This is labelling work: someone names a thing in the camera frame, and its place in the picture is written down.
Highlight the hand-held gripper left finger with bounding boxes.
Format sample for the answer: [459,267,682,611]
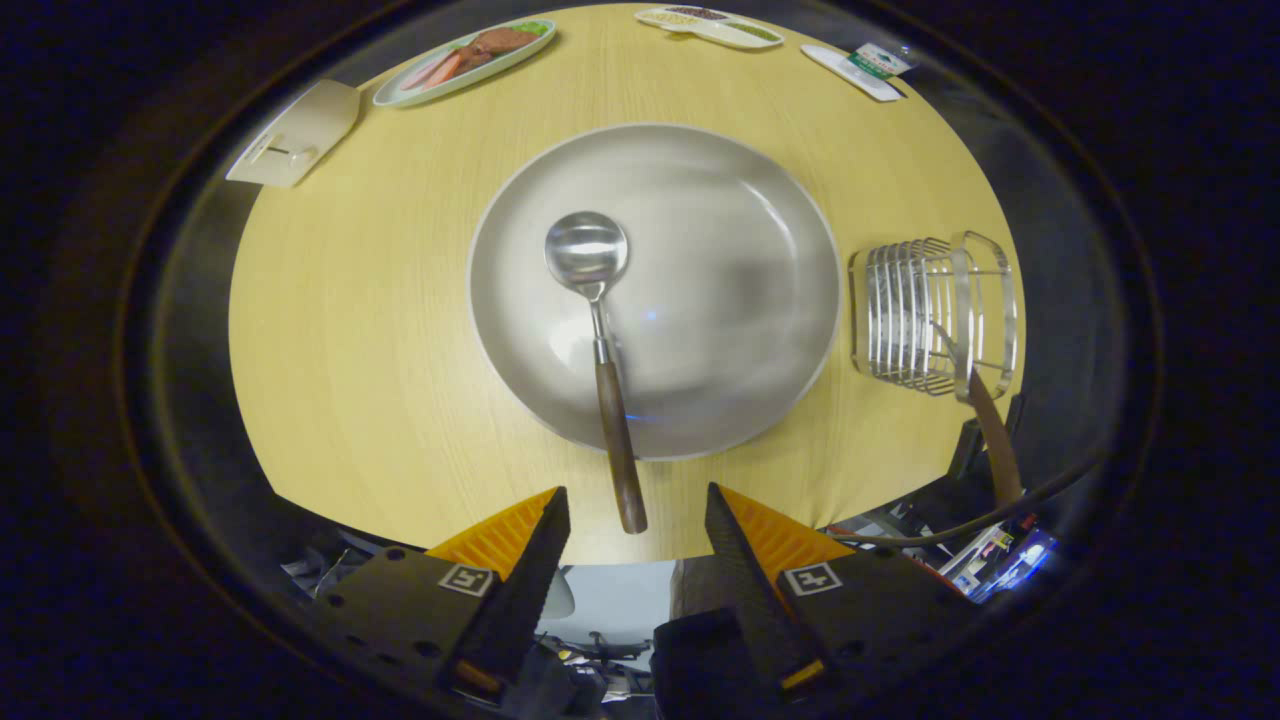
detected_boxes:
[315,486,572,701]

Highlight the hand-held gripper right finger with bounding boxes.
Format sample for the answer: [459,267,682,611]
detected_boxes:
[704,482,986,701]

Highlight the wooden handled metal fork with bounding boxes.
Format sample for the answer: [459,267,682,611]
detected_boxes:
[930,320,1024,507]

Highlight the wooden handled metal spoon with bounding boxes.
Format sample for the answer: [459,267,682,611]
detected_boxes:
[544,211,649,536]

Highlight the large white round plate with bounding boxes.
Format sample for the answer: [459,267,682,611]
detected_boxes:
[467,122,843,462]

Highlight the white toaster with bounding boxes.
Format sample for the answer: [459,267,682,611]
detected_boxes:
[225,79,361,189]

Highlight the pale green oval plate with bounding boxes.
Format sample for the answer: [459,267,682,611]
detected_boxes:
[372,18,558,109]

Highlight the white square coaster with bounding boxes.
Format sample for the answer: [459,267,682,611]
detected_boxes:
[800,43,906,103]

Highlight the clear plastic water bottle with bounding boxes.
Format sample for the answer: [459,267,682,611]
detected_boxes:
[840,42,916,86]

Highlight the sliced meat and vegetables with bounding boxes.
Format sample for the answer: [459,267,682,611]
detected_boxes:
[400,24,552,93]

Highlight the white divided grain dish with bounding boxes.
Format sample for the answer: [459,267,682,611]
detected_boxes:
[634,5,784,51]

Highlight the thick black cable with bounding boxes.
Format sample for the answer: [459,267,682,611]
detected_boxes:
[830,450,1111,549]

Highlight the metal wire cutlery basket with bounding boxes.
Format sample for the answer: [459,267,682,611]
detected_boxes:
[849,230,1019,403]

